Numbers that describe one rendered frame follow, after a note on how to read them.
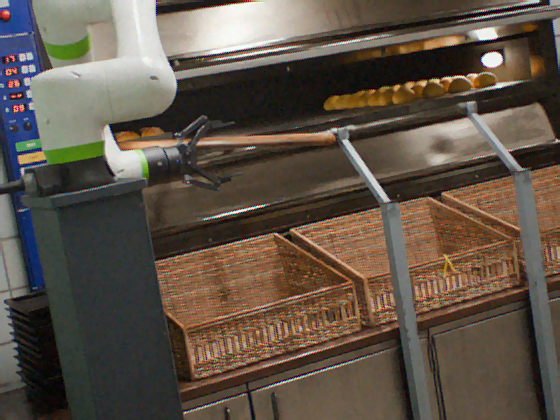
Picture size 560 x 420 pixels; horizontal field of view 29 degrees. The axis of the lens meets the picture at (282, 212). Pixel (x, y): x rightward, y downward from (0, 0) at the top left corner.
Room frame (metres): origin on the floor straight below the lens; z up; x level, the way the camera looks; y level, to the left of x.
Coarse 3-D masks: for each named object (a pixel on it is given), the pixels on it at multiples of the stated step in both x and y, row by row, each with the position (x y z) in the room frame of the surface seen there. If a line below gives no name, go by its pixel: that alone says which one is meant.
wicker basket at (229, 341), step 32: (192, 256) 3.41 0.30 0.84; (224, 256) 3.46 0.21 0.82; (256, 256) 3.49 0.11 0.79; (288, 256) 3.49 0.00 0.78; (160, 288) 3.34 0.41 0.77; (192, 288) 3.38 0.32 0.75; (224, 288) 3.42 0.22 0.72; (256, 288) 3.46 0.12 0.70; (288, 288) 3.50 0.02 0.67; (320, 288) 3.31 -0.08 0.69; (352, 288) 3.13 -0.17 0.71; (192, 320) 3.34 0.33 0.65; (224, 320) 2.95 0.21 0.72; (256, 320) 3.42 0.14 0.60; (288, 320) 3.39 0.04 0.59; (320, 320) 3.32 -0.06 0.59; (352, 320) 3.13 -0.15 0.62; (192, 352) 3.19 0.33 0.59; (224, 352) 3.12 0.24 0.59; (256, 352) 2.98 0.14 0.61; (288, 352) 3.02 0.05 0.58
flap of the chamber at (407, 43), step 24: (480, 24) 3.80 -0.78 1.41; (504, 24) 3.84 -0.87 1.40; (528, 24) 3.95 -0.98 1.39; (336, 48) 3.56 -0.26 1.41; (360, 48) 3.59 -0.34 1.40; (384, 48) 3.69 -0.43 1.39; (408, 48) 3.81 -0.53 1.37; (432, 48) 3.94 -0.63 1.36; (192, 72) 3.34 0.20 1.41; (216, 72) 3.37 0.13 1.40; (240, 72) 3.46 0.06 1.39; (264, 72) 3.56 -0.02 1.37; (288, 72) 3.67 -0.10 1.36
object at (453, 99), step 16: (528, 80) 4.10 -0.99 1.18; (544, 80) 4.09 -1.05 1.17; (448, 96) 3.93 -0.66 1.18; (464, 96) 3.93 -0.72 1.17; (480, 96) 3.96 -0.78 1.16; (496, 96) 3.99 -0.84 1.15; (368, 112) 3.78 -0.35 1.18; (384, 112) 3.79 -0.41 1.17; (400, 112) 3.82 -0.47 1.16; (288, 128) 3.64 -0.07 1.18; (304, 128) 3.65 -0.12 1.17; (320, 128) 3.68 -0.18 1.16
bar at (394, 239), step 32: (352, 128) 3.30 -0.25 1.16; (384, 128) 3.36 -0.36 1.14; (480, 128) 3.44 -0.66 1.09; (224, 160) 3.13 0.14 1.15; (352, 160) 3.23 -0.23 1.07; (512, 160) 3.34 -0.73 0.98; (384, 192) 3.13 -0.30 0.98; (384, 224) 3.10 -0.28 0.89; (544, 288) 3.29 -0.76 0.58; (416, 320) 3.09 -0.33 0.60; (544, 320) 3.28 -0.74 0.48; (416, 352) 3.08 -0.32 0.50; (544, 352) 3.28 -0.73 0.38; (416, 384) 3.07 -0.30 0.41; (544, 384) 3.30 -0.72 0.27; (416, 416) 3.09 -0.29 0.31
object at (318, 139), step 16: (128, 144) 3.93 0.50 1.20; (144, 144) 3.77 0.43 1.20; (160, 144) 3.62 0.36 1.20; (176, 144) 3.49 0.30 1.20; (208, 144) 3.25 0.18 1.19; (224, 144) 3.14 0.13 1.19; (240, 144) 3.04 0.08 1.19; (256, 144) 2.94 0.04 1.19; (272, 144) 2.85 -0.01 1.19; (288, 144) 2.77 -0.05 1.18; (304, 144) 2.69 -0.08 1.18; (320, 144) 2.62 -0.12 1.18
